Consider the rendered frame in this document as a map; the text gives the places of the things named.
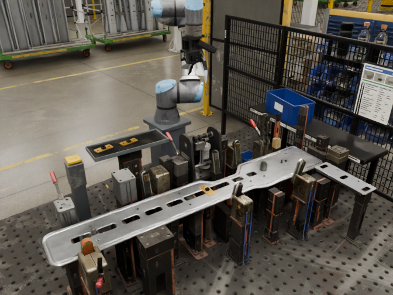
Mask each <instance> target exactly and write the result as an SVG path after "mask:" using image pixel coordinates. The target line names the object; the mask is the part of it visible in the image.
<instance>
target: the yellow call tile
mask: <svg viewBox="0 0 393 295"><path fill-rule="evenodd" d="M65 160H66V162H67V164H68V165H70V164H74V163H78V162H81V161H82V159H81V158H80V157H79V155H78V154H76V155H72V156H67V157H65Z"/></svg>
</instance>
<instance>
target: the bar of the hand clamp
mask: <svg viewBox="0 0 393 295"><path fill-rule="evenodd" d="M269 120H270V116H269V115H268V114H267V113H263V114H260V140H262V141H263V146H264V144H266V145H267V144H268V121H269ZM264 138H265V140H266V143H264Z"/></svg>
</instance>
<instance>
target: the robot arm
mask: <svg viewBox="0 0 393 295"><path fill-rule="evenodd" d="M203 6H204V5H203V0H153V1H151V16H152V17H153V18H156V19H157V21H158V22H160V23H161V24H164V25H167V26H178V30H179V31H180V32H181V50H180V55H182V58H181V61H182V66H181V68H182V77H181V78H180V83H177V82H176V81H175V80H163V81H160V82H158V83H157V84H156V105H157V108H156V113H155V116H154V121H155V123H157V124H160V125H173V124H176V123H178V122H179V121H180V115H179V112H178V109H177V104H184V103H197V102H200V101H201V99H202V92H203V82H200V78H199V77H198V76H203V77H204V82H205V83H206V82H207V75H208V72H207V63H206V58H205V56H204V53H203V49H204V50H206V51H207V52H209V53H216V50H217V48H215V46H213V45H210V44H207V43H205V42H203V41H201V40H200V39H202V25H203Z"/></svg>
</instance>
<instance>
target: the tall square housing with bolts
mask: <svg viewBox="0 0 393 295"><path fill-rule="evenodd" d="M111 175H112V183H113V192H114V195H115V197H116V203H117V208H121V207H124V206H127V205H129V204H133V203H136V201H137V200H138V199H137V190H136V178H135V176H134V175H133V174H132V173H131V172H130V170H129V169H128V168H125V169H121V170H118V171H114V172H112V173H111ZM136 219H138V218H137V215H136V216H134V217H131V218H128V219H125V220H124V221H125V223H127V224H128V223H129V222H130V221H134V220H136Z"/></svg>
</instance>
